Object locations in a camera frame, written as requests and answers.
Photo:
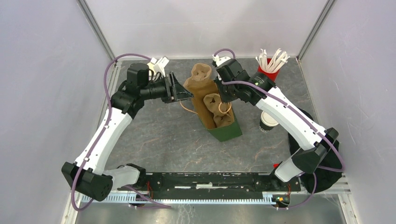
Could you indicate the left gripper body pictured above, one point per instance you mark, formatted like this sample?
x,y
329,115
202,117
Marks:
x,y
169,95

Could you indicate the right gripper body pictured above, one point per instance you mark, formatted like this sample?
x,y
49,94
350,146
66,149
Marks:
x,y
227,92

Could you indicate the brown paper bag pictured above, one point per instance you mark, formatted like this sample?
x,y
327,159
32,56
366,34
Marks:
x,y
200,89

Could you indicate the cardboard cup carrier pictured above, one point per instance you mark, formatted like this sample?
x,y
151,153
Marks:
x,y
221,111
201,72

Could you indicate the white cup lid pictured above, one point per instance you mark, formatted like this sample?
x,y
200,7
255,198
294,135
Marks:
x,y
267,120

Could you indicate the black paper coffee cup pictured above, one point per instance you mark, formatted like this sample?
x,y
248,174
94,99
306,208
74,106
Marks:
x,y
266,126

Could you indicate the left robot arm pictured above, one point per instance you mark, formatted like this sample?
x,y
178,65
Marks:
x,y
87,174

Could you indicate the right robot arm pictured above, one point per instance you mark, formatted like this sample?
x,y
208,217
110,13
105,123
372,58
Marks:
x,y
315,141

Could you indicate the red straw holder cup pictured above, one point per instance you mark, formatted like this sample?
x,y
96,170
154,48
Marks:
x,y
269,74

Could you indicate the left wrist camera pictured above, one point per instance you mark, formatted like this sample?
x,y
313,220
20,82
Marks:
x,y
158,65

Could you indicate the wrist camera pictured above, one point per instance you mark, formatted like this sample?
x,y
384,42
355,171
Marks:
x,y
217,60
158,65

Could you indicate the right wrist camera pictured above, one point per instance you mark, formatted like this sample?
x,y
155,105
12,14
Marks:
x,y
217,60

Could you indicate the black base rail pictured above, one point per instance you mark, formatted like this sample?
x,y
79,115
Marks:
x,y
213,185

